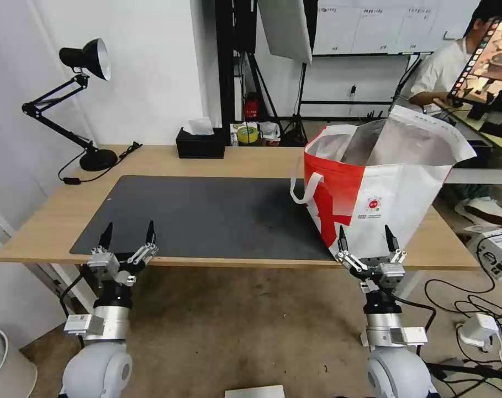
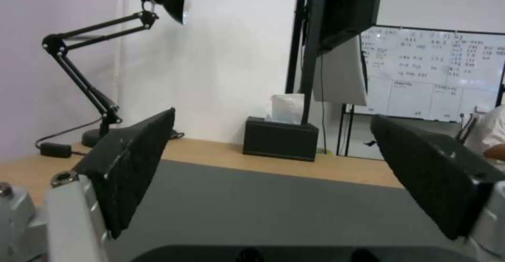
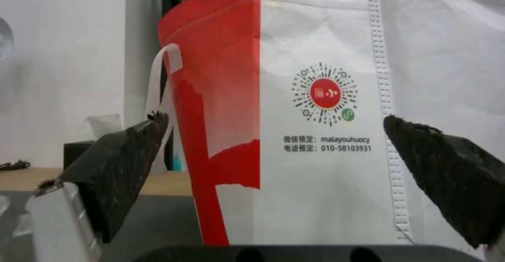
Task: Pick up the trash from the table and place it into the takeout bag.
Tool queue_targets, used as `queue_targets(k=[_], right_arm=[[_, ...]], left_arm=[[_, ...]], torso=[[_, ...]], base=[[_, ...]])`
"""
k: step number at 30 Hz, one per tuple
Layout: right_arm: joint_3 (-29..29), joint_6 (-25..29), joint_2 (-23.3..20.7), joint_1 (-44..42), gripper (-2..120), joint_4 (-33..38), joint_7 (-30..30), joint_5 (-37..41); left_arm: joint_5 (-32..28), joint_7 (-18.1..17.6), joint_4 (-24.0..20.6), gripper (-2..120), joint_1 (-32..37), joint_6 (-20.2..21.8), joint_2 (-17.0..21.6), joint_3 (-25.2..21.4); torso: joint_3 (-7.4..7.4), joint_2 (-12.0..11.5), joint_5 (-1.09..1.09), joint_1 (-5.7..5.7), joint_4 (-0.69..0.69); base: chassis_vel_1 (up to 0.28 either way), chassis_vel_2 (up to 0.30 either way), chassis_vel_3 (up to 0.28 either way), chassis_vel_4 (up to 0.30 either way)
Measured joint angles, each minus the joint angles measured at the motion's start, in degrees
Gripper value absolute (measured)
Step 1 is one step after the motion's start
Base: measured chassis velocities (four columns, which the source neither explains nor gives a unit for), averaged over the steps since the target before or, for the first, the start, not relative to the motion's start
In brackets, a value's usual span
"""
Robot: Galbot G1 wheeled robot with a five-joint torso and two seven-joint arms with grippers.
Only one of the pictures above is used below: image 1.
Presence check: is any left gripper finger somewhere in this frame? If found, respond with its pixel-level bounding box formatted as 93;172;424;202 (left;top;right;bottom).
125;219;160;277
91;222;114;258

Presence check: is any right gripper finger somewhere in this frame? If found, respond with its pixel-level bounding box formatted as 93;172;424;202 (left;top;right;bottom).
383;223;410;266
335;226;369;277

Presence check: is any white and red takeout bag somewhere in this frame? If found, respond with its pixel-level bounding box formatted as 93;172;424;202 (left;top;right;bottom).
290;104;478;261

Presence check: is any white plastic bag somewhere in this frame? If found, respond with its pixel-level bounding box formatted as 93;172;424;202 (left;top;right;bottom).
258;121;281;146

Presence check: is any white table leg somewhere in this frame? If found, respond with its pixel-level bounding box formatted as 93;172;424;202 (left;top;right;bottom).
393;269;429;300
27;263;95;318

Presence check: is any black desk mat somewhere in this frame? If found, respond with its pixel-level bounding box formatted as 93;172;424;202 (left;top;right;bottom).
70;175;339;262

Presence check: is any black desk lamp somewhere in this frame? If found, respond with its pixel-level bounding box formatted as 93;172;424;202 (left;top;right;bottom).
22;38;119;171

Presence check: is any black tissue box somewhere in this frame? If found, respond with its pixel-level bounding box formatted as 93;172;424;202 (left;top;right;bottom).
176;127;226;160

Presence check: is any white power adapter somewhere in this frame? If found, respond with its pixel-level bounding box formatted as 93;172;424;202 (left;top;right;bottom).
457;313;500;352

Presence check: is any white printed cardboard box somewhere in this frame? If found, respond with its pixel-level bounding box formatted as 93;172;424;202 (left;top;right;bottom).
472;228;502;282

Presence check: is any white side desk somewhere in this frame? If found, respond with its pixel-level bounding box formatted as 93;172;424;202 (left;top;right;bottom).
432;97;502;185

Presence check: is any black stand base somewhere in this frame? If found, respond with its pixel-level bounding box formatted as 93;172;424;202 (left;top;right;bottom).
424;359;502;383

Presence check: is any white tissue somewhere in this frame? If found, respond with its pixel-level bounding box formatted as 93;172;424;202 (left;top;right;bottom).
182;117;215;137

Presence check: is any black tripod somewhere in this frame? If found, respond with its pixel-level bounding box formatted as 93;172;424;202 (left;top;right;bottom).
250;54;318;146

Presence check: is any white bin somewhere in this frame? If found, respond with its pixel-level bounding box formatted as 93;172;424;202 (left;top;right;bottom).
0;327;38;398

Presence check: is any white robot front shell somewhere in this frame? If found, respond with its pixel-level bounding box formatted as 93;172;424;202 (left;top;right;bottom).
225;385;286;398

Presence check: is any red canister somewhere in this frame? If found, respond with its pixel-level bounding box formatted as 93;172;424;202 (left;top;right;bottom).
244;94;259;122

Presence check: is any person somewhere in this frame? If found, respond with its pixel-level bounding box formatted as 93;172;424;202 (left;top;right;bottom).
408;0;502;227

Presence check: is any computer monitor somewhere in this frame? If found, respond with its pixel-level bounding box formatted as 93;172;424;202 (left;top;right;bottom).
446;15;502;121

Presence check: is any whiteboard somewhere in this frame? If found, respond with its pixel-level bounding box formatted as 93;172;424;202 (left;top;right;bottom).
311;0;483;57

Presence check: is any white softbox panel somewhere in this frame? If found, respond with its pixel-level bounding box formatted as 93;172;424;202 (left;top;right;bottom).
257;0;314;64

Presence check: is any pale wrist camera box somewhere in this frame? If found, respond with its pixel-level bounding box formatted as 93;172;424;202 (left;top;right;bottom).
88;250;120;284
378;261;405;287

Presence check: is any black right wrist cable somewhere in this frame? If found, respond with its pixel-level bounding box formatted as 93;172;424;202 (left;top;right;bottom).
393;296;437;355

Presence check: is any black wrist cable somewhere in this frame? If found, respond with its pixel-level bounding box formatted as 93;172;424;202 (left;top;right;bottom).
59;269;92;328
393;296;437;355

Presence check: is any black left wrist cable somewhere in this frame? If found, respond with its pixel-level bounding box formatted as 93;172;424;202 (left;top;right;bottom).
59;269;92;328

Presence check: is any black lamp cable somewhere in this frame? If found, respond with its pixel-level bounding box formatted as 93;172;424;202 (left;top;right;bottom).
59;142;143;187

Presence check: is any black floor cable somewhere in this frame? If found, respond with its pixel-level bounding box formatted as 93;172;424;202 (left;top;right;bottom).
424;273;502;374

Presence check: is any black metal frame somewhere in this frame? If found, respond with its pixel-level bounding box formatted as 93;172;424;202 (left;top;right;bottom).
215;0;260;129

